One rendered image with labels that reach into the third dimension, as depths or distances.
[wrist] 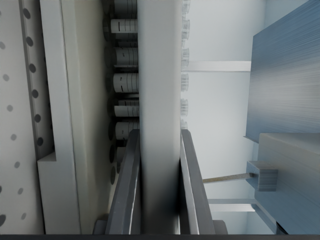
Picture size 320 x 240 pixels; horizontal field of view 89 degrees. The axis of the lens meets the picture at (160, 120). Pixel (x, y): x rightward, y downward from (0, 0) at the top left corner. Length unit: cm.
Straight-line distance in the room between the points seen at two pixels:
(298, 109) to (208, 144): 313
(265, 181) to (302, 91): 32
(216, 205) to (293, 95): 99
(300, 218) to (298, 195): 2
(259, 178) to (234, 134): 349
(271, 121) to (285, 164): 37
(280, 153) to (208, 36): 342
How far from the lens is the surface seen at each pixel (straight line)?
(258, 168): 25
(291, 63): 57
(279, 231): 29
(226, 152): 379
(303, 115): 52
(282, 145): 25
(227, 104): 358
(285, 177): 25
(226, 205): 138
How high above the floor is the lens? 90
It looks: 1 degrees up
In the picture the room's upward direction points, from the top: 90 degrees clockwise
